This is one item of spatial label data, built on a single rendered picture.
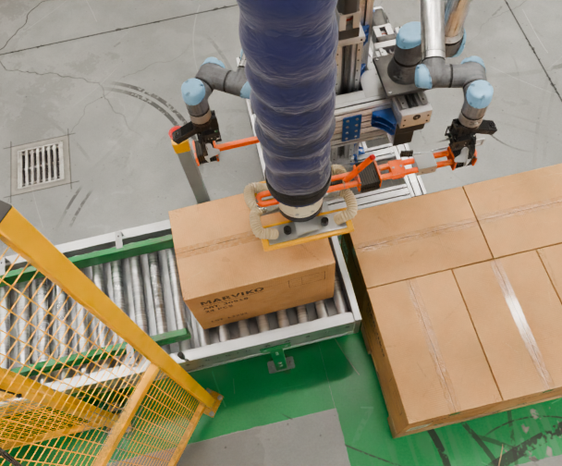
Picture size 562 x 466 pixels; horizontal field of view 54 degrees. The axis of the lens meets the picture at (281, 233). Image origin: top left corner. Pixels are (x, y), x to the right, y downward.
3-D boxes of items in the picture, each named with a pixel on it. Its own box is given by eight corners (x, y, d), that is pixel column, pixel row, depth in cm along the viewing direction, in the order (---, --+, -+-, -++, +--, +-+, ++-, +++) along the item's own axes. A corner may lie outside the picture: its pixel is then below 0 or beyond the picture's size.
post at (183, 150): (213, 243, 325) (171, 145, 235) (211, 233, 328) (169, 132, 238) (224, 240, 326) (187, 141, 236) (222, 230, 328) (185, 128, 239)
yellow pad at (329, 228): (264, 252, 202) (262, 247, 198) (259, 228, 207) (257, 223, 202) (354, 231, 204) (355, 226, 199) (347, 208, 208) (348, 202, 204)
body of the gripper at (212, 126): (222, 142, 200) (216, 122, 189) (199, 147, 199) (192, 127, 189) (218, 126, 203) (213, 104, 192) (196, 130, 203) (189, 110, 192)
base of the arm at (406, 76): (383, 61, 243) (384, 44, 234) (416, 55, 243) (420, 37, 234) (393, 88, 236) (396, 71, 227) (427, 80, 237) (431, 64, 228)
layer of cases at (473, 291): (397, 435, 259) (409, 424, 223) (340, 247, 303) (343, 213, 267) (639, 375, 264) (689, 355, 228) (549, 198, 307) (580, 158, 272)
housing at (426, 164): (417, 177, 201) (419, 170, 197) (410, 161, 204) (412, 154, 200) (435, 172, 201) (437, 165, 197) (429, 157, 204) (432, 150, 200)
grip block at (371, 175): (359, 193, 199) (360, 185, 194) (351, 171, 204) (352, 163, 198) (381, 189, 200) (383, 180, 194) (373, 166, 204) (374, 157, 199)
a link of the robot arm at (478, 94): (493, 76, 170) (496, 98, 166) (483, 100, 180) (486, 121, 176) (467, 77, 171) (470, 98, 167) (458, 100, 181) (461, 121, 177)
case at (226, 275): (202, 329, 246) (183, 300, 210) (189, 251, 263) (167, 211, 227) (334, 297, 248) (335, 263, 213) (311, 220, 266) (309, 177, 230)
